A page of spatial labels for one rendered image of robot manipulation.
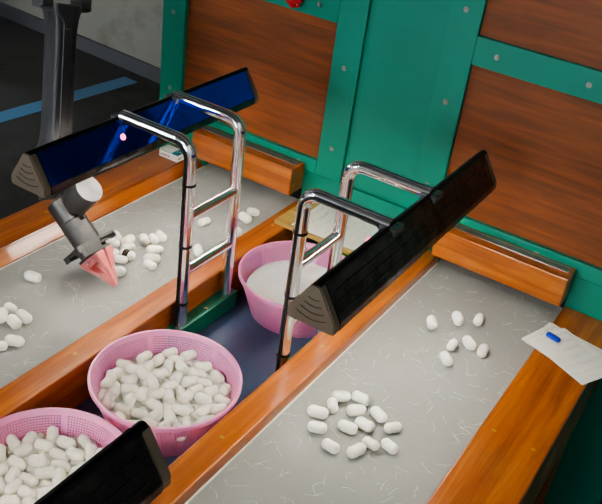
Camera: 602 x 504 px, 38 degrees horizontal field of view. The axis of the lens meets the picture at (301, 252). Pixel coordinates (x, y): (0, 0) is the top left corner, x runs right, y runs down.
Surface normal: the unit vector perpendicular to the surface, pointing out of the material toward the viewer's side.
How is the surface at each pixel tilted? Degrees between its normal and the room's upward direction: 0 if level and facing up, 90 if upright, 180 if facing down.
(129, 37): 90
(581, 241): 90
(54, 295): 0
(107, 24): 90
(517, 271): 90
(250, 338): 0
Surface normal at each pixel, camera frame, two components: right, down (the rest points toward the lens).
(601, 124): -0.53, 0.39
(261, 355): 0.12, -0.84
